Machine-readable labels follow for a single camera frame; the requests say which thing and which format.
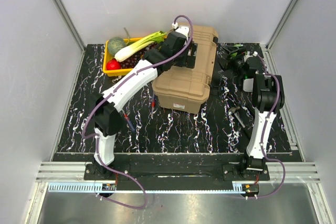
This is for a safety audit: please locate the green netted melon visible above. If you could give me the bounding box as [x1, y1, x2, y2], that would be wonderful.
[107, 37, 127, 56]

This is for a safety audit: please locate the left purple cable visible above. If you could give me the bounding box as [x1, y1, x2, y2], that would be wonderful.
[81, 15, 194, 209]

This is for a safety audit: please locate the yellow plastic fruit tray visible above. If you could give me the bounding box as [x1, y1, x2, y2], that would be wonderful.
[102, 37, 150, 77]

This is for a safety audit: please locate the purple cable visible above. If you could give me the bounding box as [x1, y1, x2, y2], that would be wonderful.
[246, 53, 287, 200]
[81, 15, 194, 209]

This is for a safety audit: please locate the blue screwdriver right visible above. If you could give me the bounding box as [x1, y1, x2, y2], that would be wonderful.
[150, 95, 155, 118]

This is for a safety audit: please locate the green white leek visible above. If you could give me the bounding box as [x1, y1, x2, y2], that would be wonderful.
[114, 31, 167, 62]

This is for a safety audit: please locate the blue screwdriver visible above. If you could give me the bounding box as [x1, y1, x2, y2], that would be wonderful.
[150, 95, 155, 118]
[123, 112, 135, 132]

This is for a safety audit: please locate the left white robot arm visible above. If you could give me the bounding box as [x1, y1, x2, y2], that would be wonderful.
[90, 25, 194, 179]

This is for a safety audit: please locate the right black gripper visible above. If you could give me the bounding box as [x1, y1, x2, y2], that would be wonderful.
[215, 45, 246, 77]

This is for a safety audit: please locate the red apple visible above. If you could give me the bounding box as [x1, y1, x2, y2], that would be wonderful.
[106, 59, 121, 71]

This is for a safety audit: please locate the aluminium frame rail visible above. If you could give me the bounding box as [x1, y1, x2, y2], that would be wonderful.
[36, 162, 320, 195]

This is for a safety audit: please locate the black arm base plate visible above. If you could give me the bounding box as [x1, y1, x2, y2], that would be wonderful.
[84, 153, 270, 192]

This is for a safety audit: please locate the purple grape bunch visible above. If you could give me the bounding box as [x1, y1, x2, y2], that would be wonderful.
[120, 42, 157, 69]

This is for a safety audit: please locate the steel claw hammer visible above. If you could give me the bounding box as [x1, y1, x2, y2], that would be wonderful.
[228, 106, 246, 128]

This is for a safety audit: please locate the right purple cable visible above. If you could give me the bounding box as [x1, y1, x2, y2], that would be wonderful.
[246, 53, 287, 200]

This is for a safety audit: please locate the green napa cabbage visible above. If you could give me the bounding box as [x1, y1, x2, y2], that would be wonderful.
[228, 44, 246, 58]

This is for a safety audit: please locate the tan plastic tool box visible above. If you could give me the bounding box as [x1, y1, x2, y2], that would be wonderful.
[152, 25, 218, 114]

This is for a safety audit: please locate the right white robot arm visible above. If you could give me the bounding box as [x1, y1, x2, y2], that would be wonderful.
[221, 46, 285, 180]

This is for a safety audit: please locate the blue screwdriver left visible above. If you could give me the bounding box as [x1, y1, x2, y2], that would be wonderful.
[123, 112, 135, 132]

